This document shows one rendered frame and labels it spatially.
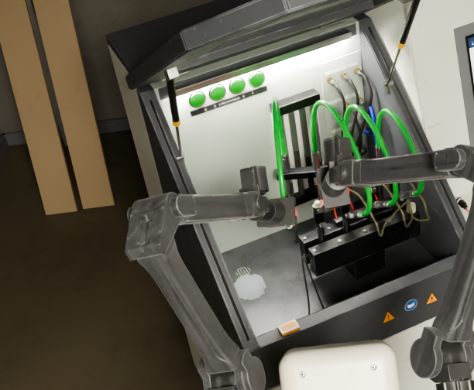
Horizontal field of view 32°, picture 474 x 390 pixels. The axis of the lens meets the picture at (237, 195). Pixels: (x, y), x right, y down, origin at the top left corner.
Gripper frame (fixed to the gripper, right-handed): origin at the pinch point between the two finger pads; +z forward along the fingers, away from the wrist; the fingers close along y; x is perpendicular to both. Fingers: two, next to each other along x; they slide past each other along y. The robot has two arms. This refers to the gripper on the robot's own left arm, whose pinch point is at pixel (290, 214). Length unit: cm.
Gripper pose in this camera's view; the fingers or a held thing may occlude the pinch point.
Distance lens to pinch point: 210.2
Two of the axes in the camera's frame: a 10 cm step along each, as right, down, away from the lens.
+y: -8.8, 1.1, 4.7
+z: 4.8, 0.9, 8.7
